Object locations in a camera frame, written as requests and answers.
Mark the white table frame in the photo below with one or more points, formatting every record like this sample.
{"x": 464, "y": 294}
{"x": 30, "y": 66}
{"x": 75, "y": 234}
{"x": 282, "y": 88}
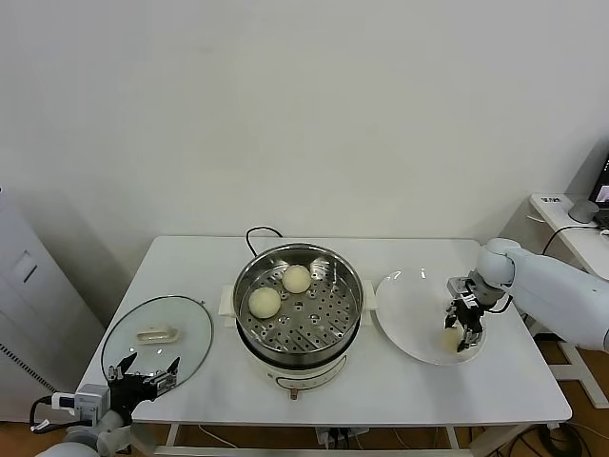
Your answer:
{"x": 452, "y": 437}

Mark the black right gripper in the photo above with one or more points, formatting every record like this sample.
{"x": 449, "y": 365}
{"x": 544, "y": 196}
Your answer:
{"x": 473, "y": 311}

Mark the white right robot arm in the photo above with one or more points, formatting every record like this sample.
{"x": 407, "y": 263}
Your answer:
{"x": 552, "y": 295}

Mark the grey cylinder speaker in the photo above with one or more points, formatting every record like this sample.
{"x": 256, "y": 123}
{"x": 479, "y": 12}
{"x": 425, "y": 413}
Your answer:
{"x": 584, "y": 212}

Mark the white metal cabinet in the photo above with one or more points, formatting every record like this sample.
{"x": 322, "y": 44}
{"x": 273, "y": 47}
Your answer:
{"x": 28, "y": 333}

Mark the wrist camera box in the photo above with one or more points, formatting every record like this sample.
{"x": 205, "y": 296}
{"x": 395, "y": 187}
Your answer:
{"x": 90, "y": 400}
{"x": 459, "y": 285}

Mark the open laptop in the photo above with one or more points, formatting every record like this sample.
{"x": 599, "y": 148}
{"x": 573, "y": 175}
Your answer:
{"x": 600, "y": 188}

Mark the glass pot lid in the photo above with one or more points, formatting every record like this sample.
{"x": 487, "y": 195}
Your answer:
{"x": 190, "y": 323}

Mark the white steamed baozi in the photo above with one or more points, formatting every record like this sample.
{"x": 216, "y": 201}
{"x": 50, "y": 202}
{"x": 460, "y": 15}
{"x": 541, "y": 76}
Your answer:
{"x": 297, "y": 279}
{"x": 449, "y": 340}
{"x": 264, "y": 303}

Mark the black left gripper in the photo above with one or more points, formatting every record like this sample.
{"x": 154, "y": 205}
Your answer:
{"x": 131, "y": 391}

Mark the white round plate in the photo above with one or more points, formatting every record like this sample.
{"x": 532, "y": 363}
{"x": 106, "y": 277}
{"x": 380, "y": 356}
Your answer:
{"x": 409, "y": 314}

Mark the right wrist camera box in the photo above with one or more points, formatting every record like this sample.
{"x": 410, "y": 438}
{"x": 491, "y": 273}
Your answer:
{"x": 459, "y": 285}

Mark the cream electric cooker base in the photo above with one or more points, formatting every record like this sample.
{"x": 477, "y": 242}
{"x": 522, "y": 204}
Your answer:
{"x": 304, "y": 376}

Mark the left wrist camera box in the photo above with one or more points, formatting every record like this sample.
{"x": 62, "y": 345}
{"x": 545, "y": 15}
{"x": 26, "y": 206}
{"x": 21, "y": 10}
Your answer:
{"x": 90, "y": 400}

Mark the steel steamer pot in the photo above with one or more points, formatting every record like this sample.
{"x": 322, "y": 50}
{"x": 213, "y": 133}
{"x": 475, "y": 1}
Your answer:
{"x": 323, "y": 309}

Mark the white power strip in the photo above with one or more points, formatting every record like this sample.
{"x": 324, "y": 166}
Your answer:
{"x": 340, "y": 435}

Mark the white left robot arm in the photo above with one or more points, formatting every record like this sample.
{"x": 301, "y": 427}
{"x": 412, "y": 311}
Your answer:
{"x": 81, "y": 443}

